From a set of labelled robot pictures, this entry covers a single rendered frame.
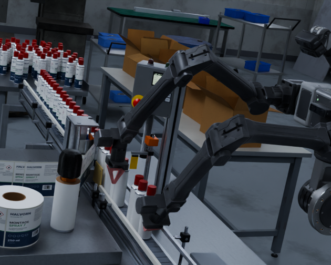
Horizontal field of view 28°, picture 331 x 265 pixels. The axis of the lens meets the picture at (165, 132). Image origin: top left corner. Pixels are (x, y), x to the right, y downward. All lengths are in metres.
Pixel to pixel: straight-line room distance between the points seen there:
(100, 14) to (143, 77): 9.68
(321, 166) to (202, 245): 0.58
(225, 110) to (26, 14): 8.09
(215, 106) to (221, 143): 2.37
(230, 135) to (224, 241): 0.91
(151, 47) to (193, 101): 1.05
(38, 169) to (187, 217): 0.69
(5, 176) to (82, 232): 0.37
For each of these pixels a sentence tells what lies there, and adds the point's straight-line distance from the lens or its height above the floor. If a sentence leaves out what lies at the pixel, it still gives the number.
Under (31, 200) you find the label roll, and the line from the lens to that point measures 2.30.
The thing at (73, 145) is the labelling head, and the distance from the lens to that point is 2.89.
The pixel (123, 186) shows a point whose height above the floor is 0.97.
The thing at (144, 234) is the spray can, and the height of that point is 0.90.
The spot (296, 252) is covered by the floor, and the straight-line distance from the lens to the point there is 4.83.
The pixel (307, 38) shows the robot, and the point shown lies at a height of 1.71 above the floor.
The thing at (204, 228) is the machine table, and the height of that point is 0.83.
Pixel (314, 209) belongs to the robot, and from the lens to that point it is 2.37.
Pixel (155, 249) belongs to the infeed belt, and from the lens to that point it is 2.41.
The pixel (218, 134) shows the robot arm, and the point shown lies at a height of 1.43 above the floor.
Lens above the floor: 1.93
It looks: 16 degrees down
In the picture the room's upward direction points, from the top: 10 degrees clockwise
